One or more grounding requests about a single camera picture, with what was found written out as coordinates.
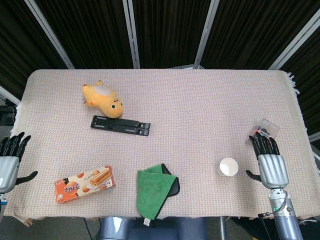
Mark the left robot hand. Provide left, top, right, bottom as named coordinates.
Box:
left=0, top=131, right=39, bottom=194

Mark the green microfiber cloth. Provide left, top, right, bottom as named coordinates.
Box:
left=136, top=163, right=181, bottom=221

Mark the clear plastic packet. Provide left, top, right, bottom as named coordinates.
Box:
left=246, top=118, right=281, bottom=145

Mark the black curtain partition screen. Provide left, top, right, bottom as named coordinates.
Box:
left=0, top=0, right=320, bottom=141

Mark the yellow plush hamster toy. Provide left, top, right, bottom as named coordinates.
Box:
left=81, top=79, right=124, bottom=118

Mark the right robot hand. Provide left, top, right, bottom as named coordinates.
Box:
left=245, top=132, right=290, bottom=189

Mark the beige woven tablecloth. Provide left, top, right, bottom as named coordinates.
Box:
left=3, top=69, right=316, bottom=225

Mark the black folding stand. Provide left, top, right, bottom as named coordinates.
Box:
left=90, top=115, right=151, bottom=137

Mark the orange wafer roll box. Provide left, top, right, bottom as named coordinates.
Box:
left=54, top=165, right=117, bottom=205

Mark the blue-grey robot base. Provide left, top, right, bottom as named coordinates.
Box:
left=99, top=216, right=208, bottom=240

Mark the white paper cup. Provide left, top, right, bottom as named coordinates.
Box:
left=217, top=157, right=239, bottom=177

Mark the black cable with plug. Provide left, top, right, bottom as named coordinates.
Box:
left=257, top=189, right=288, bottom=218

